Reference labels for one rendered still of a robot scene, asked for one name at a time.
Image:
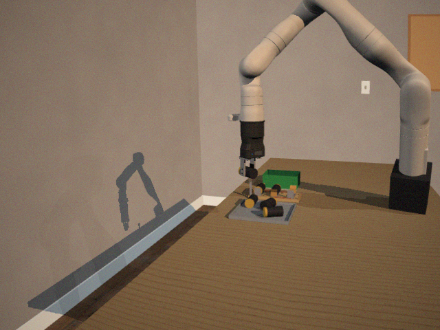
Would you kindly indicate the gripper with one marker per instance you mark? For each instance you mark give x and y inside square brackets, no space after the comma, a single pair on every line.
[252,132]

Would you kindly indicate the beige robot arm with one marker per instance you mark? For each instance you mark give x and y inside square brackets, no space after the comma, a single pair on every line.
[366,39]

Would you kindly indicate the black cylinder with yellow end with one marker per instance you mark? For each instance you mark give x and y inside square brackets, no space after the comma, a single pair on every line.
[250,172]
[251,200]
[274,211]
[262,186]
[268,202]
[276,187]

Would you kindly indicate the green open-top box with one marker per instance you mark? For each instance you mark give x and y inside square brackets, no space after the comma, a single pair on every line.
[284,178]

